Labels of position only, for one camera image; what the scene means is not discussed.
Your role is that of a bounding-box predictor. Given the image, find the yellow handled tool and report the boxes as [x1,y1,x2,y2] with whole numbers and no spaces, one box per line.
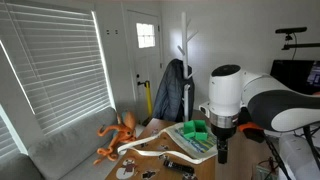
[137,80,153,125]

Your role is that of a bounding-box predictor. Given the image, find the white door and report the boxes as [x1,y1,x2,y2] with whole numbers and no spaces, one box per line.
[128,10,160,124]

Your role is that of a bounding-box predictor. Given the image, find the black remote control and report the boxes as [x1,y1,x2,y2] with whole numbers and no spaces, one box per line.
[163,160,194,174]

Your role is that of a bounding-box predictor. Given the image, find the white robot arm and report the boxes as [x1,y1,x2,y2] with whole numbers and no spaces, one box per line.
[199,64,320,164]

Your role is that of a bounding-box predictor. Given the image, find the orange black object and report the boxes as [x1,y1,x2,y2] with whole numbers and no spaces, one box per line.
[238,122,264,143]

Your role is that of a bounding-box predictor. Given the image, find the snowman sticker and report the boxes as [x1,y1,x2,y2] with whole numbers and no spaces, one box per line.
[116,158,137,180]

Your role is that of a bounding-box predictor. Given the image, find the white coat rack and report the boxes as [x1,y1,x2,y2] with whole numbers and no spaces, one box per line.
[177,12,198,122]

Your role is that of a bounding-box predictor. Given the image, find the dark grey jacket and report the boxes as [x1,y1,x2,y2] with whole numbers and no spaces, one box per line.
[152,59,195,122]

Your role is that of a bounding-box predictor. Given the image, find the black computer monitor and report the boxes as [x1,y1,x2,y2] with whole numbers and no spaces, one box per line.
[270,60,320,95]

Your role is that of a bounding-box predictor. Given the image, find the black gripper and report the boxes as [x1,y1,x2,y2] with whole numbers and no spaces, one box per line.
[211,125,236,164]

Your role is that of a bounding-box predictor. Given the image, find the black figure sticker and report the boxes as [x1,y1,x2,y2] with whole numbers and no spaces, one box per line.
[142,170,158,180]

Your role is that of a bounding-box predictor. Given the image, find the grey sofa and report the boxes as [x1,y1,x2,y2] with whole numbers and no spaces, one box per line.
[0,107,117,180]

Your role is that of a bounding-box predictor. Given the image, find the white printed tote bag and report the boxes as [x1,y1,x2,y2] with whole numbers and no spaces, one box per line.
[117,123,218,164]

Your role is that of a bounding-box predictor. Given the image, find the orange octopus plush toy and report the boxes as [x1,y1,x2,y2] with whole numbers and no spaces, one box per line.
[93,111,136,165]

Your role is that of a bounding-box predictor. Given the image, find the white window blinds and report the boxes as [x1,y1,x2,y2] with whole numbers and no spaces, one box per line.
[0,0,114,147]

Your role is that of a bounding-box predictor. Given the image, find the black camera on stand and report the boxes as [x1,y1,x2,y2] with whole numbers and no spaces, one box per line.
[275,27,320,50]

